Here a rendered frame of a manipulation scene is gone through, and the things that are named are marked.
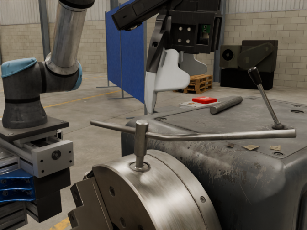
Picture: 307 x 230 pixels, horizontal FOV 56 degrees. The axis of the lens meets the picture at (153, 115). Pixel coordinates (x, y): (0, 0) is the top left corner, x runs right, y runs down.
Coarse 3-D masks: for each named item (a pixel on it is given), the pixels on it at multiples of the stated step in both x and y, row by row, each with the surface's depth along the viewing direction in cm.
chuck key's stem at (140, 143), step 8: (144, 120) 49; (136, 128) 48; (144, 128) 48; (136, 136) 49; (144, 136) 49; (136, 144) 49; (144, 144) 49; (136, 152) 50; (144, 152) 50; (136, 160) 51
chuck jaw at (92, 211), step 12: (84, 180) 55; (72, 192) 56; (84, 192) 54; (96, 192) 55; (84, 204) 53; (96, 204) 54; (72, 216) 53; (84, 216) 52; (96, 216) 53; (108, 216) 54; (72, 228) 50; (84, 228) 51; (96, 228) 52; (108, 228) 53
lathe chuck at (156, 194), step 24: (96, 168) 55; (120, 168) 50; (168, 168) 52; (120, 192) 49; (144, 192) 46; (168, 192) 47; (120, 216) 50; (144, 216) 44; (168, 216) 44; (192, 216) 46
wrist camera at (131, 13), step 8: (136, 0) 41; (144, 0) 40; (152, 0) 40; (160, 0) 40; (168, 0) 39; (120, 8) 43; (128, 8) 42; (136, 8) 41; (144, 8) 41; (152, 8) 40; (112, 16) 43; (120, 16) 42; (128, 16) 42; (136, 16) 42; (144, 16) 42; (120, 24) 43; (128, 24) 43; (136, 24) 43
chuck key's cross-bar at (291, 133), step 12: (96, 120) 52; (132, 132) 49; (156, 132) 48; (216, 132) 45; (228, 132) 44; (240, 132) 43; (252, 132) 42; (264, 132) 42; (276, 132) 41; (288, 132) 40
